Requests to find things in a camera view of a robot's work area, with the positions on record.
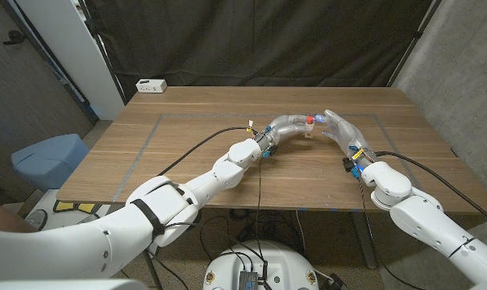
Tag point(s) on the black backdrop stand pole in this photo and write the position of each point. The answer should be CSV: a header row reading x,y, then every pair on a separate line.
x,y
105,54
417,34

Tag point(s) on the small red-capped bottle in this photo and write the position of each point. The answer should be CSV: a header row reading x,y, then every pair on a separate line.
x,y
309,132

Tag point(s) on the white power strip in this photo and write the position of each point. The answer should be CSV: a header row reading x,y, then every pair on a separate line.
x,y
151,85

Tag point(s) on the yellow black hazard strip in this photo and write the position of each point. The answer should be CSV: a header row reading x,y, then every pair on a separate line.
x,y
76,207

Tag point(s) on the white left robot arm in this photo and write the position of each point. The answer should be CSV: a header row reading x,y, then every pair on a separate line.
x,y
146,217

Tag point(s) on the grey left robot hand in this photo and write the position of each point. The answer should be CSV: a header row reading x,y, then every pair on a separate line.
x,y
284,125

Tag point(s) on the white sneaker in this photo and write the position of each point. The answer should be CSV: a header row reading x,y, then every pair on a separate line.
x,y
37,219

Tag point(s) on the red headed screw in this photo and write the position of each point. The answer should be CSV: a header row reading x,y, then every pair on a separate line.
x,y
309,119

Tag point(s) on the blue padded bin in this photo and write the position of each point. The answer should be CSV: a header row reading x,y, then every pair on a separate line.
x,y
50,161

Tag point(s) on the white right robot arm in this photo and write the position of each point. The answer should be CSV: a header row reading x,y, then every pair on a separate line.
x,y
425,225

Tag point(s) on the white table leg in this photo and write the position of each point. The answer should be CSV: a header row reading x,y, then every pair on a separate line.
x,y
362,241

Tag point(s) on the wooden table panel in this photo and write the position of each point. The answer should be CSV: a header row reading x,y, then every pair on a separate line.
x,y
148,141

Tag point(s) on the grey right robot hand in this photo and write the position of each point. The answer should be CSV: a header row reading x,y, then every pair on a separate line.
x,y
346,133

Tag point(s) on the black backdrop cloth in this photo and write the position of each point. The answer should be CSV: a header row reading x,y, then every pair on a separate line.
x,y
247,40

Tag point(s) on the person's bare leg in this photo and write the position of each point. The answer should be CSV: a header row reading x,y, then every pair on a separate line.
x,y
1,217

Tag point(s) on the white robot torso base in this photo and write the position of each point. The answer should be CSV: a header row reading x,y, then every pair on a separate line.
x,y
284,262

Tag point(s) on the grey electronics module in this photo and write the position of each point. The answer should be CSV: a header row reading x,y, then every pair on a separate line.
x,y
248,280

